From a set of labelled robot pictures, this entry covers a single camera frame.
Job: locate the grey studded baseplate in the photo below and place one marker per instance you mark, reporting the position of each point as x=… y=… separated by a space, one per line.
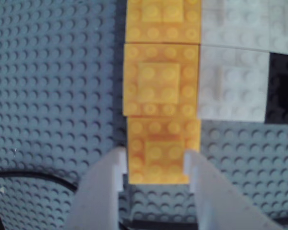
x=38 y=95

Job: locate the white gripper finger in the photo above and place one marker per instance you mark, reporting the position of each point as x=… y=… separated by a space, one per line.
x=218 y=206
x=98 y=198

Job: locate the orange brick cube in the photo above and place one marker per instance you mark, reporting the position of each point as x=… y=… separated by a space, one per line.
x=163 y=153
x=158 y=83
x=163 y=24

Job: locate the dark grey border strip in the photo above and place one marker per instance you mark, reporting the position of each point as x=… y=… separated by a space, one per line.
x=119 y=134
x=158 y=219

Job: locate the black brick cube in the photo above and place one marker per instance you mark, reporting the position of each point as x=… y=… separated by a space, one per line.
x=283 y=95

